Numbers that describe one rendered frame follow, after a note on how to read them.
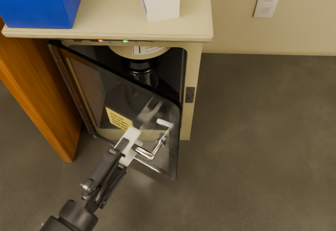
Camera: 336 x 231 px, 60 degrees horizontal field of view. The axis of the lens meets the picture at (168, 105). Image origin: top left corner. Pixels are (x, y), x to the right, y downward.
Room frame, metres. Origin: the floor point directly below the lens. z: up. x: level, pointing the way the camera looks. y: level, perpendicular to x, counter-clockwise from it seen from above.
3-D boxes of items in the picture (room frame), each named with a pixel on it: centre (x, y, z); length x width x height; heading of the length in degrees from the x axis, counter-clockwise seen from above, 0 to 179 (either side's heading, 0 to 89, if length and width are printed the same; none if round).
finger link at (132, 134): (0.29, 0.09, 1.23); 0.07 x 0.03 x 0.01; 150
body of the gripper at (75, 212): (0.16, 0.17, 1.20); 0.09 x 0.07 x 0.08; 150
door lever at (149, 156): (0.30, 0.06, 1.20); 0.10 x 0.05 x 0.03; 59
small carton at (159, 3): (0.38, 0.01, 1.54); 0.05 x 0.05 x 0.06; 14
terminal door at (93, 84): (0.36, 0.11, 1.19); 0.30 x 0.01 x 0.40; 59
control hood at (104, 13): (0.38, 0.09, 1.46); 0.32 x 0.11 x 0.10; 88
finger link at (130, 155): (0.29, 0.09, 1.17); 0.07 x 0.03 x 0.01; 150
